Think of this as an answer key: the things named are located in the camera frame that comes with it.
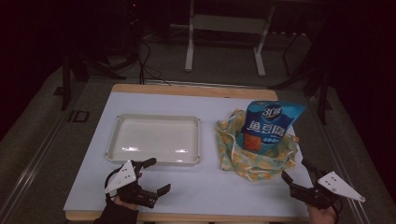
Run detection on white rectangular tray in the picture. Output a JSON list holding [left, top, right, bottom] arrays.
[[105, 113, 201, 166]]

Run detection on metal floor rail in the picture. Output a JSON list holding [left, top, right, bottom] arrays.
[[0, 108, 82, 224], [306, 92, 373, 224]]

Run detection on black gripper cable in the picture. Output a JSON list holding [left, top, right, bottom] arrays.
[[330, 199, 344, 222], [104, 167, 123, 202]]

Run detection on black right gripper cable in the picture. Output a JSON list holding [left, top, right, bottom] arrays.
[[330, 199, 344, 222]]

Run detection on black floor cables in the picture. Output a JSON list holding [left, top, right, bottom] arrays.
[[135, 38, 173, 86]]

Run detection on person's right hand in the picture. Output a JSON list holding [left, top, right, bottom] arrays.
[[306, 205, 339, 224]]

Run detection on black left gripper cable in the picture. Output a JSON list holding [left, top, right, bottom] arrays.
[[104, 167, 123, 202]]

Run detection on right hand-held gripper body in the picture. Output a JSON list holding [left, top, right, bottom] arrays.
[[289, 170, 367, 210]]

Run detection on floral cloth bag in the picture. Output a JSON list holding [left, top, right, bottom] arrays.
[[216, 108, 301, 182]]

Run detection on black metal stand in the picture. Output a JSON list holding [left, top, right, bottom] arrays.
[[54, 50, 128, 112], [268, 31, 333, 126]]

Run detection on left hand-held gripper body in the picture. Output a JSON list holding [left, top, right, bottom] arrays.
[[104, 160, 159, 209]]

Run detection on white metal table frame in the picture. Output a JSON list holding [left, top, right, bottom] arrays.
[[184, 0, 277, 77]]

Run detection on person's left hand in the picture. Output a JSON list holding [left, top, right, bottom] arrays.
[[113, 195, 139, 212]]

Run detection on blue snack packet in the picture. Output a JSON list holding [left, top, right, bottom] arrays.
[[235, 99, 307, 156]]

